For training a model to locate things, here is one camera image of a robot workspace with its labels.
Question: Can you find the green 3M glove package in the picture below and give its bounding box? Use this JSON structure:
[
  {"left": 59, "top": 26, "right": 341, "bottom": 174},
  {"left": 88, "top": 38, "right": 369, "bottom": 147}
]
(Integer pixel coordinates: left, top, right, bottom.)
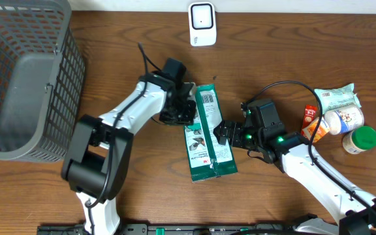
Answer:
[{"left": 183, "top": 84, "right": 238, "bottom": 182}]

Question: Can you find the red stick packet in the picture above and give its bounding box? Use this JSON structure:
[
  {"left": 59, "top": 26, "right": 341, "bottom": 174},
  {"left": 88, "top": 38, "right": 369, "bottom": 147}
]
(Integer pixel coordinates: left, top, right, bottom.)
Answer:
[{"left": 302, "top": 104, "right": 318, "bottom": 129}]

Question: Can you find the orange small box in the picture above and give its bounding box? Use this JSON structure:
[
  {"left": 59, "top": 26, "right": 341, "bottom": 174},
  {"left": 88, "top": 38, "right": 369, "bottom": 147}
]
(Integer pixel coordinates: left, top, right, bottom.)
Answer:
[{"left": 301, "top": 117, "right": 330, "bottom": 143}]

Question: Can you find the light green wipes pack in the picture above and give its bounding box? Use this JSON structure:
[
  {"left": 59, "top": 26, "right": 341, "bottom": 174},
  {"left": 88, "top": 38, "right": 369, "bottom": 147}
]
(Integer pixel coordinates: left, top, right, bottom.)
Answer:
[{"left": 314, "top": 83, "right": 362, "bottom": 114}]

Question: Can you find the white blue label tub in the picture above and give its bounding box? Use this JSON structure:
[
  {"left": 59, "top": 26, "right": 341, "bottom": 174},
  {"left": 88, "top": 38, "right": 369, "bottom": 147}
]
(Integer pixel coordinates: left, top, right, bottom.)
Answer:
[{"left": 324, "top": 104, "right": 365, "bottom": 135}]

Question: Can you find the green lid jar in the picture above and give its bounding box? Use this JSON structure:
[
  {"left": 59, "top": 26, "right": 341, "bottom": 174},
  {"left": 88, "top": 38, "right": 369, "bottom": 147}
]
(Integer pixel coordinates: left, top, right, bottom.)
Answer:
[{"left": 342, "top": 126, "right": 376, "bottom": 155}]

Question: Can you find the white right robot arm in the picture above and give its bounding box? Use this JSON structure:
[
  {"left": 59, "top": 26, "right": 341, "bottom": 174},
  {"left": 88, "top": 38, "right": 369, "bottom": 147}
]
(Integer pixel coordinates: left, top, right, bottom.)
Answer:
[{"left": 213, "top": 99, "right": 376, "bottom": 234}]

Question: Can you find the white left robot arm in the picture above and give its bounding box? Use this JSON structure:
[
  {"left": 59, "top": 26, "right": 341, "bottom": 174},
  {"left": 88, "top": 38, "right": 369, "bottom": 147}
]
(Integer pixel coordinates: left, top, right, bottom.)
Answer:
[{"left": 61, "top": 58, "right": 196, "bottom": 234}]

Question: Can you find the white barcode scanner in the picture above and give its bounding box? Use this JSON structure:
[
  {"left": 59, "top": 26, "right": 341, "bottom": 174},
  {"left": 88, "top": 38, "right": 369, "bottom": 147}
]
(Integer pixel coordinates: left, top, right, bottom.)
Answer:
[{"left": 188, "top": 2, "right": 217, "bottom": 47}]

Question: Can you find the grey plastic basket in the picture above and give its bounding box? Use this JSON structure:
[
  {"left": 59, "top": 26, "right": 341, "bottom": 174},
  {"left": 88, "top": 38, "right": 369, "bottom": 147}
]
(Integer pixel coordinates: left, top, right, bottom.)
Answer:
[{"left": 0, "top": 0, "right": 86, "bottom": 163}]

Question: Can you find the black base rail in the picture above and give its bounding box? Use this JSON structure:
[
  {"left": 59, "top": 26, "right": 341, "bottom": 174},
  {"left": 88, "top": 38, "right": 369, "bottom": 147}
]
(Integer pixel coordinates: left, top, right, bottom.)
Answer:
[{"left": 36, "top": 224, "right": 294, "bottom": 235}]

